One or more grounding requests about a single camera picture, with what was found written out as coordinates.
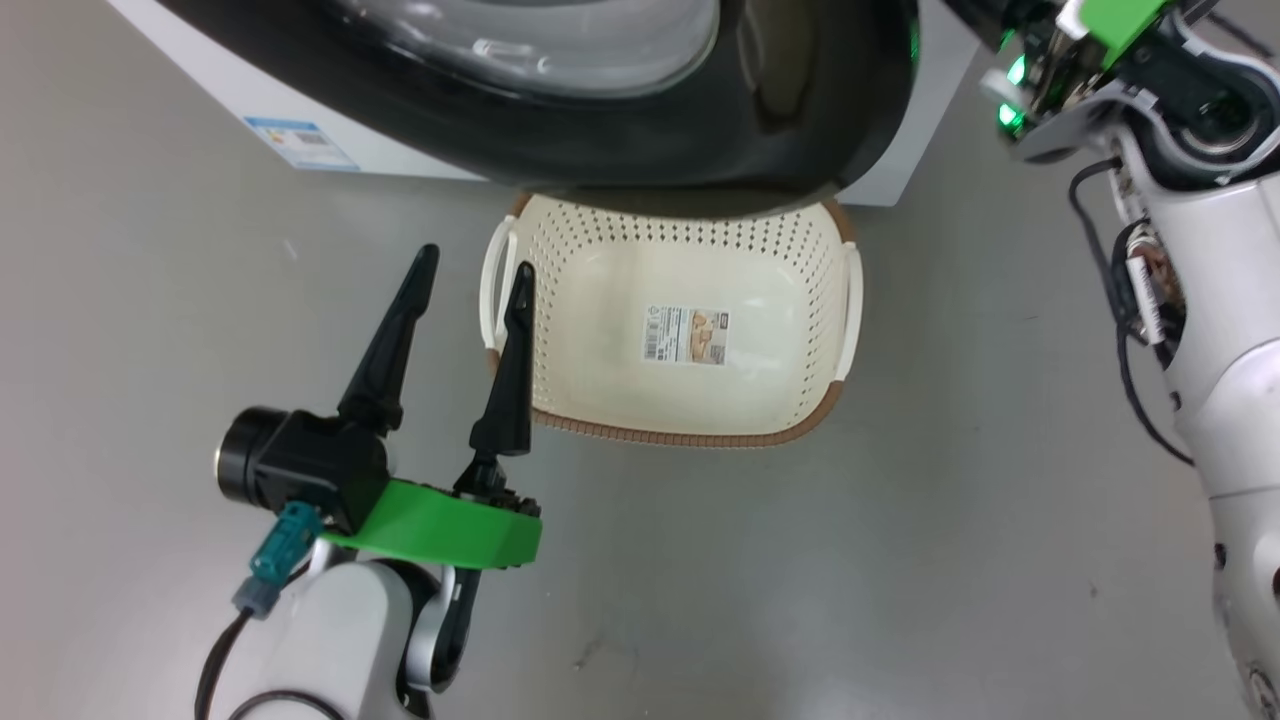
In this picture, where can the black glass washing machine door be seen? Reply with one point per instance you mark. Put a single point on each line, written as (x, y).
(650, 140)

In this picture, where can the blue energy label sticker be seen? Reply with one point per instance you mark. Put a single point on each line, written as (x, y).
(300, 145)

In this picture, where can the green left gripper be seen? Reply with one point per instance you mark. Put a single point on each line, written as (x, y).
(440, 525)

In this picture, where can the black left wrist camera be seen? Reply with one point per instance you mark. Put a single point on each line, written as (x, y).
(300, 465)

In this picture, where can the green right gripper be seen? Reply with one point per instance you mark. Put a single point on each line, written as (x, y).
(1110, 25)

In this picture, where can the cream perforated laundry basket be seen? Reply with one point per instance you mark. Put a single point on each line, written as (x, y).
(600, 340)

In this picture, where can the white washing machine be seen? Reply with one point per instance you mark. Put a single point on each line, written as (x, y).
(250, 95)

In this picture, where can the paper product label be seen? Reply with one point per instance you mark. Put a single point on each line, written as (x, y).
(686, 335)

